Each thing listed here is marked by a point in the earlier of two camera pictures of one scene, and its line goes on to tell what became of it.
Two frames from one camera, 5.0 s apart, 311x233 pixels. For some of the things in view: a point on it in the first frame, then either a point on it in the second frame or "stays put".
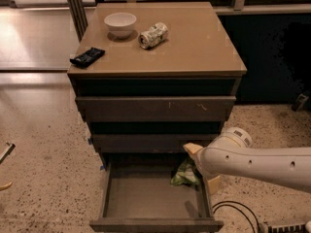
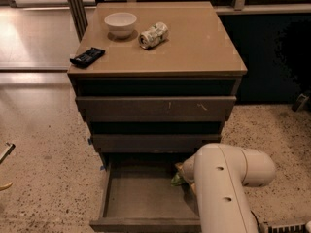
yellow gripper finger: x=214 y=184 → x=194 y=188
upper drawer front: x=155 y=109 stays put
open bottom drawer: x=140 y=197 stays put
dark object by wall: x=300 y=100 stays put
